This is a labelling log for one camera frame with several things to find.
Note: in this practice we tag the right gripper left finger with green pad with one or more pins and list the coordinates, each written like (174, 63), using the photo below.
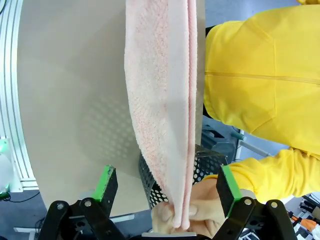
(107, 187)

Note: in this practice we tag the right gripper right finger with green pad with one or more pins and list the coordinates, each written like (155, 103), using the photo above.
(227, 190)

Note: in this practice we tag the black perforated basket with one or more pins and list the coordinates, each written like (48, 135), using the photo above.
(149, 200)

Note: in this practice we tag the pink terry towel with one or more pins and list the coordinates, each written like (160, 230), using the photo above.
(160, 100)

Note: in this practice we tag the person's left forearm yellow sleeve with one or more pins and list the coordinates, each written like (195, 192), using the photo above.
(275, 175)

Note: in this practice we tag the person's left hand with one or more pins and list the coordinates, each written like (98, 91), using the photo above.
(205, 205)

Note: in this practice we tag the grey metal pole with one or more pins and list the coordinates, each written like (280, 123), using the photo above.
(252, 147)

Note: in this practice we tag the person in yellow hoodie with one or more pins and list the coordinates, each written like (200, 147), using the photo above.
(250, 62)

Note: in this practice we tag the dark metal frame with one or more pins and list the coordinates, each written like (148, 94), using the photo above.
(212, 136)

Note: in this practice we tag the white table frame foot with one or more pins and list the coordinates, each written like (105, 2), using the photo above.
(25, 229)

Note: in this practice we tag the aluminium frame rail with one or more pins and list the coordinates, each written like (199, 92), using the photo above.
(12, 100)

